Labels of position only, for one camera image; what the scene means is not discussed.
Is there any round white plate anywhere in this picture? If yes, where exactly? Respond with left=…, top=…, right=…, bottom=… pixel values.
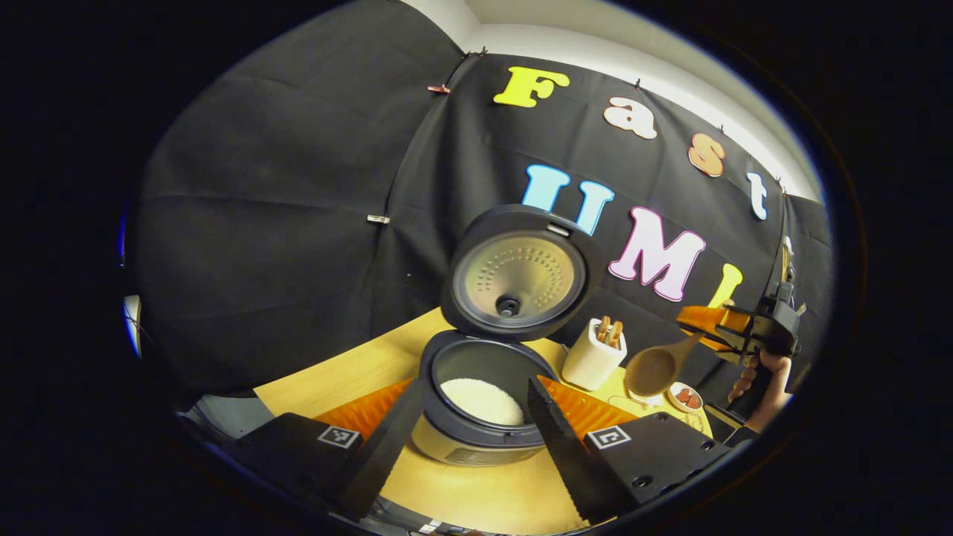
left=666, top=382, right=704, bottom=414

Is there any wooden spoon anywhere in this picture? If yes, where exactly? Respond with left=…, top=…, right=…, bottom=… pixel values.
left=624, top=328, right=708, bottom=398

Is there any white board edge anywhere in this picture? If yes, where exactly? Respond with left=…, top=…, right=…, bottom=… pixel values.
left=123, top=294, right=142, bottom=358

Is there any white toaster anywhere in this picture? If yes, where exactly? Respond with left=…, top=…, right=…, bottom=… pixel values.
left=561, top=318, right=628, bottom=392

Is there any black backdrop cloth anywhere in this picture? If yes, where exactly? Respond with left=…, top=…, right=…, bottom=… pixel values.
left=134, top=0, right=835, bottom=395

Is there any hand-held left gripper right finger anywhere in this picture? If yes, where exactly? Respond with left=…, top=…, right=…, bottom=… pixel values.
left=527, top=375, right=734, bottom=525

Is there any heap of white rice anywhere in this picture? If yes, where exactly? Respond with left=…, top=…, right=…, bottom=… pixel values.
left=441, top=377, right=526, bottom=427

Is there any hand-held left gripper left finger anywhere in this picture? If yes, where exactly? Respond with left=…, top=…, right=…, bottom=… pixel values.
left=223, top=376, right=426, bottom=522

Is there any dark grey rice cooker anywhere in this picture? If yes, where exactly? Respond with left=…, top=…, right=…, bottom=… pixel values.
left=409, top=203, right=608, bottom=468

